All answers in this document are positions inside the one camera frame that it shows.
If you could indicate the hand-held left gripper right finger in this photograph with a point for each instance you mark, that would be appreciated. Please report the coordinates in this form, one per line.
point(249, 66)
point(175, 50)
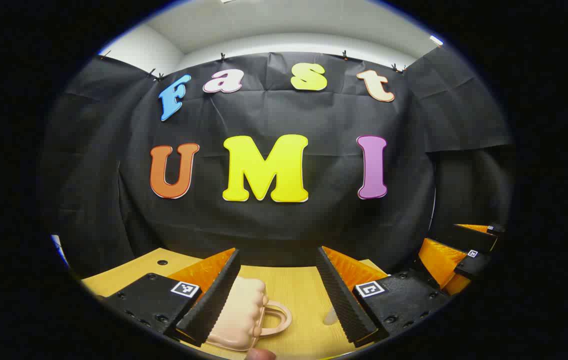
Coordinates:
point(344, 300)

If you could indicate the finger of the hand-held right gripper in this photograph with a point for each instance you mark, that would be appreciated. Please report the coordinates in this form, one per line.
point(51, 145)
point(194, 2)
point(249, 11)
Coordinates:
point(471, 265)
point(474, 239)

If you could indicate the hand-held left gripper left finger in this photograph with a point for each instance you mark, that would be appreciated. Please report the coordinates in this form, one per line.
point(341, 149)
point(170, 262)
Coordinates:
point(214, 295)

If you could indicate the white tube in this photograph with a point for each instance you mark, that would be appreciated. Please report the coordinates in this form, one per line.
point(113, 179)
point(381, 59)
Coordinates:
point(330, 316)

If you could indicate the pink suitcase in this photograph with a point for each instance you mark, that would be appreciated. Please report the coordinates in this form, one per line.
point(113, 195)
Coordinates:
point(244, 310)

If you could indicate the black backdrop cloth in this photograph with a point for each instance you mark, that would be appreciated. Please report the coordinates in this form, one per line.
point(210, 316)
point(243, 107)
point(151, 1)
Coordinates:
point(314, 225)

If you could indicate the blue lit screen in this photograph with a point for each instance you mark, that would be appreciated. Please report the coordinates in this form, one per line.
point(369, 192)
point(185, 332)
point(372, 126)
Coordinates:
point(60, 249)

